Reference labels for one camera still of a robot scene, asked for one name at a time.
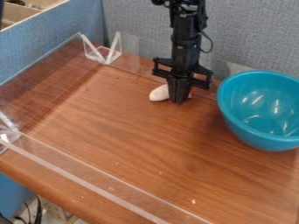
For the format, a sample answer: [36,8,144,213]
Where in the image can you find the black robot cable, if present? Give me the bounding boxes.
[197,30,215,54]

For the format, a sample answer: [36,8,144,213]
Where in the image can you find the black floor cables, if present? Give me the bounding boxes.
[0,195,44,224]

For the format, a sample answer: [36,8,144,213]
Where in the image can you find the wooden shelf box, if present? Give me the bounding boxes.
[0,0,69,31]

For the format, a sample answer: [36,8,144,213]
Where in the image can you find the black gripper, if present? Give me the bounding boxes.
[152,57,213,103]

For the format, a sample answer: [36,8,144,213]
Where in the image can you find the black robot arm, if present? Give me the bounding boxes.
[150,0,213,104]

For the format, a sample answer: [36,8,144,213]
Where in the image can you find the white brown toy mushroom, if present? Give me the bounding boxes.
[148,83,192,102]

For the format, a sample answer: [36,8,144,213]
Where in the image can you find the blue plastic bowl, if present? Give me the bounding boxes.
[216,70,299,151]

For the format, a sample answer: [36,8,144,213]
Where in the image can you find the clear acrylic corner bracket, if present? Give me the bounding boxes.
[80,31,121,65]

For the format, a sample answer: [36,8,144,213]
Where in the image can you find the clear acrylic front barrier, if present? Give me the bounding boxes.
[0,112,212,224]

